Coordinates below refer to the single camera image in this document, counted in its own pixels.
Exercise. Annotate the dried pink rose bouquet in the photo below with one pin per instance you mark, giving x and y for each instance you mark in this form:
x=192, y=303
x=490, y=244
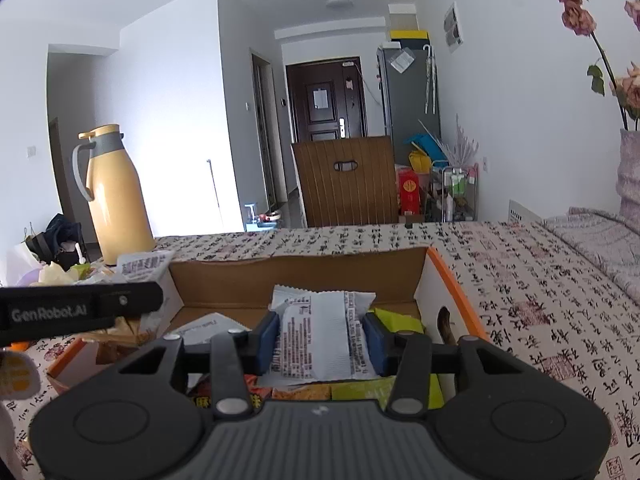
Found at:
x=575, y=10

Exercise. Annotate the white ribbed board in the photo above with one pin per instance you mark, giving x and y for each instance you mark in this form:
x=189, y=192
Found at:
x=524, y=211

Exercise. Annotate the white folded umbrella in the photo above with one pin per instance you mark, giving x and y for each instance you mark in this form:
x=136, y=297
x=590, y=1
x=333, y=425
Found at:
x=430, y=80

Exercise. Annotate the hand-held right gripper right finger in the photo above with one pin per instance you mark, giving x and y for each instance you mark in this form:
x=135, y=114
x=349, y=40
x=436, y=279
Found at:
x=376, y=346

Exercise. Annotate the black bag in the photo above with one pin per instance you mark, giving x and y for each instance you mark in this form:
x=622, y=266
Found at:
x=57, y=240

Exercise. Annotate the paper sheet on refrigerator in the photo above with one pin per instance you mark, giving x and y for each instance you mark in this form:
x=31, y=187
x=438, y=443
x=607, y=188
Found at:
x=402, y=61

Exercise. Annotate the red gift box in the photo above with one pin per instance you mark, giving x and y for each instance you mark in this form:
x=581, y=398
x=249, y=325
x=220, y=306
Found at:
x=409, y=192

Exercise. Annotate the blue bag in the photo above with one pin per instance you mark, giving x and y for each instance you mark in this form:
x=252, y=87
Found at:
x=422, y=141

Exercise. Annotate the red orange snack packet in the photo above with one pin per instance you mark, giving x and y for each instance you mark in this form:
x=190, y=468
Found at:
x=225, y=396

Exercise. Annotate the orange red cardboard box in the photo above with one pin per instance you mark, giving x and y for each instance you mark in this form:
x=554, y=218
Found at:
x=300, y=275

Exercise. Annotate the grey refrigerator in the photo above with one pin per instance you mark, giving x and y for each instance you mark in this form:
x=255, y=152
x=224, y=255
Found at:
x=407, y=105

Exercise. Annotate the purple plastic bag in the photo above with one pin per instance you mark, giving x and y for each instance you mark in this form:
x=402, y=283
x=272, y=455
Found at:
x=36, y=277

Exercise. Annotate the grey quilted cloth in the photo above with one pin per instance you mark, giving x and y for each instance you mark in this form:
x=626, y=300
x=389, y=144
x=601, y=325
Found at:
x=595, y=240

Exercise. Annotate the paper sheet on door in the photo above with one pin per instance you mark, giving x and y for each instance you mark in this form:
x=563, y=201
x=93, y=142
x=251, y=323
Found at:
x=320, y=97

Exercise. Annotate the dark brown door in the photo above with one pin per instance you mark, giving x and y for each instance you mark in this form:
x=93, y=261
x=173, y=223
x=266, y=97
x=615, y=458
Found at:
x=325, y=102

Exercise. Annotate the brown wooden chair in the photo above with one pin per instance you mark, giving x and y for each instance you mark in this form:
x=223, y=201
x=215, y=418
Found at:
x=345, y=185

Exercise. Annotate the pink ribbed vase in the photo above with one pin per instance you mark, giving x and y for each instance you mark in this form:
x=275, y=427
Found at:
x=630, y=175

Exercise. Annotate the white snack packet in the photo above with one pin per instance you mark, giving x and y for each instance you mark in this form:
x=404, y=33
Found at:
x=145, y=266
x=325, y=335

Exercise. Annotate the yellow bag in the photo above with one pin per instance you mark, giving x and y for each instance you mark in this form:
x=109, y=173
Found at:
x=419, y=161

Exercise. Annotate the green snack packet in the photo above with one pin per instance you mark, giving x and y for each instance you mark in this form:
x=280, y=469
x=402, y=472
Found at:
x=385, y=391
x=401, y=321

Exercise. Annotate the white wall panel box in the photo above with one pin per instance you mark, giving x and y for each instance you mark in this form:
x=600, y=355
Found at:
x=454, y=27

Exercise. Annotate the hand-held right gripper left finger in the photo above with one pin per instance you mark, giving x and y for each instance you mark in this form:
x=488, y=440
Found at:
x=268, y=344

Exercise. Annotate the calligraphy print tablecloth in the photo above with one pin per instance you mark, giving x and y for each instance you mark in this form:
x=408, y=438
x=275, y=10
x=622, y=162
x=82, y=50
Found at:
x=525, y=310

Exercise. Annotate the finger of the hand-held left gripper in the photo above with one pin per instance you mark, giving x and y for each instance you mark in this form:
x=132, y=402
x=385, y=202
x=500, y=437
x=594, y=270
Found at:
x=131, y=300

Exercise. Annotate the tan crumpled snack packet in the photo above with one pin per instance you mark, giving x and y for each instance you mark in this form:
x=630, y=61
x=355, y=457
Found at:
x=122, y=329

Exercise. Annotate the beige thermos jug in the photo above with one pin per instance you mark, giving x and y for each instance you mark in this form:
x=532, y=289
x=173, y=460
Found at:
x=117, y=200

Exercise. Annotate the yellow box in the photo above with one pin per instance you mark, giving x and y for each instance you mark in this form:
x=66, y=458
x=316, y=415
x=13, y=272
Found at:
x=410, y=37

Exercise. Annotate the orange fruit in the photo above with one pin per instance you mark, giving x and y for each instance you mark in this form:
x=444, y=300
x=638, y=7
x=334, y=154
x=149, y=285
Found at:
x=20, y=345

